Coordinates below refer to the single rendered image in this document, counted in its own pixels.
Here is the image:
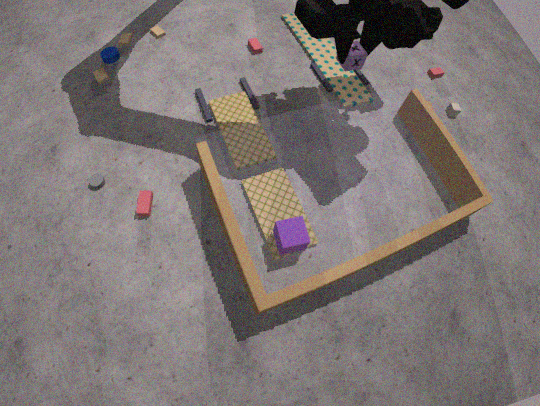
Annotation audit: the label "small pink block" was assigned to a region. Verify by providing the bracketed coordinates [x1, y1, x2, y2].
[136, 191, 153, 216]
[248, 38, 263, 54]
[427, 67, 444, 79]

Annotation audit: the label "blue cylinder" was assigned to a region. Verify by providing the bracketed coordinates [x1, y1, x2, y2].
[100, 46, 120, 64]

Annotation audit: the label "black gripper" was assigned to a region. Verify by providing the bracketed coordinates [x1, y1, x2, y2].
[294, 0, 382, 64]

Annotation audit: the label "purple cube with black x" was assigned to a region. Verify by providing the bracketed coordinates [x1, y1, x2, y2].
[336, 41, 368, 72]

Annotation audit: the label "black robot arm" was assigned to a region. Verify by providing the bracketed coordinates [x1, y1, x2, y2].
[366, 0, 469, 49]

